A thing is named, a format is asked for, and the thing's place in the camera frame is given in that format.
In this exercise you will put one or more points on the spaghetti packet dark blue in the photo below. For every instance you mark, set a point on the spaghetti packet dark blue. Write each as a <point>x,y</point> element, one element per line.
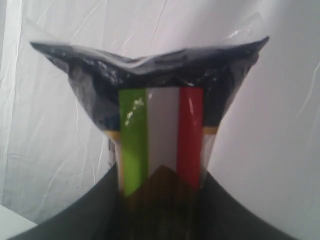
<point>162,113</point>

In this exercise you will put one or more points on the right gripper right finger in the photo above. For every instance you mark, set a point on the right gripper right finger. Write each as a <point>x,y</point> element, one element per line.
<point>221,217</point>

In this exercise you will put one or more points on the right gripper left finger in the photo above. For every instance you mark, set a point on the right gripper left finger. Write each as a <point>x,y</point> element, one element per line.
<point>97,215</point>

